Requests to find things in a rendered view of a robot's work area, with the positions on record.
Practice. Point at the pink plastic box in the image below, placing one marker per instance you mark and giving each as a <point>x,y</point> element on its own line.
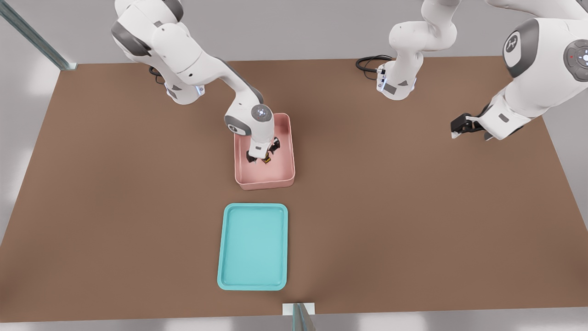
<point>271,174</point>

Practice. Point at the pale blue-green tray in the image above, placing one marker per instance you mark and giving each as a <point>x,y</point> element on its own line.
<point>253,247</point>

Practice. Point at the silver frame post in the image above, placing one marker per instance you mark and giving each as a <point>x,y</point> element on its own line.
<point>34,34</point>
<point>301,317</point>

